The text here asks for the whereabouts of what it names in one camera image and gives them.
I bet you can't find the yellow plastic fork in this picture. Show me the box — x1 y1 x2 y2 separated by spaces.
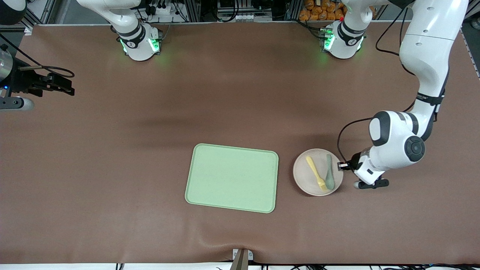
306 156 329 191

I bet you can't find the beige round plate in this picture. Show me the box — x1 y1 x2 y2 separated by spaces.
293 148 344 197

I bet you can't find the grey-green plastic spoon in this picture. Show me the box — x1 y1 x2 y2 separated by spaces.
324 154 335 190

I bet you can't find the brown table mat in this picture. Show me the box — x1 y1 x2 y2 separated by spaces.
0 21 480 265

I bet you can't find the light green rectangular tray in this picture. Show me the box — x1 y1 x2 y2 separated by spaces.
184 143 279 214

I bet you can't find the white power strip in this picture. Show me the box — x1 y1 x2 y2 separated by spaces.
147 3 177 16

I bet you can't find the bag of orange items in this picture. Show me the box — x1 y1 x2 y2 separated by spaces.
299 0 375 21

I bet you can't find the white connector block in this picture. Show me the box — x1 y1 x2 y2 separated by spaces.
217 12 273 23

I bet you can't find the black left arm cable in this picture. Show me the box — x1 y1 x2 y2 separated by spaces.
336 6 417 170

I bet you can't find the grey metal camera bracket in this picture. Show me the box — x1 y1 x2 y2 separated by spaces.
229 248 254 270

